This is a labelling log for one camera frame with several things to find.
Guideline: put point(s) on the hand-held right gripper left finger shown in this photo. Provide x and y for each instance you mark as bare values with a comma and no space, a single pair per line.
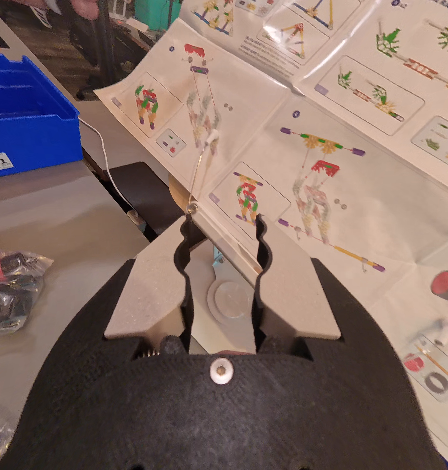
150,293

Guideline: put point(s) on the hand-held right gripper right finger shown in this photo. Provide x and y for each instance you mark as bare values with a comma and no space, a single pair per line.
293,293

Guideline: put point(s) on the white stand with wooden board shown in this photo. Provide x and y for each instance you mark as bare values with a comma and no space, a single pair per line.
229,304

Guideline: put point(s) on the toy instruction sheet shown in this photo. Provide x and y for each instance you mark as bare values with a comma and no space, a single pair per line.
356,220

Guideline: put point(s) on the clear bag of red wheels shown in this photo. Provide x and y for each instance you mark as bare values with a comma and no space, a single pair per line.
14,293

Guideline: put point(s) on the blue plastic bin with tag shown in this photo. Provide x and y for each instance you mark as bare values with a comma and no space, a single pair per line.
33,136

